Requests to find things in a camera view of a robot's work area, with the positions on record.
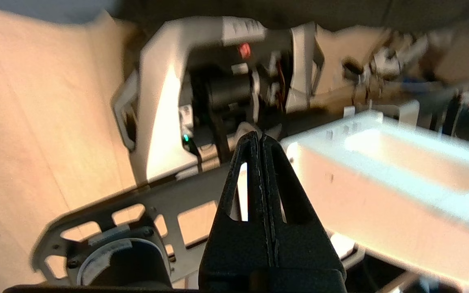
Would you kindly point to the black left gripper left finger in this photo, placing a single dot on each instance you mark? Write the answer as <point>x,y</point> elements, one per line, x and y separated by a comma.
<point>234,252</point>

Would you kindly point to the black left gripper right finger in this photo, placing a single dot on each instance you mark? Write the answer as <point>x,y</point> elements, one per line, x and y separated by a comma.
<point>303,248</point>

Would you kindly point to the black printed T-shirt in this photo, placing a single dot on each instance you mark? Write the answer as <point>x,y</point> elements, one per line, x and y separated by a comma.
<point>340,16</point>

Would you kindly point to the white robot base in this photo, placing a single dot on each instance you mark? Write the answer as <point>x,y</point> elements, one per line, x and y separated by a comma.
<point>161,101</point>

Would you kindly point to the white plastic box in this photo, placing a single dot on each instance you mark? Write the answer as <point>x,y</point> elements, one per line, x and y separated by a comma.
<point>381,195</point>

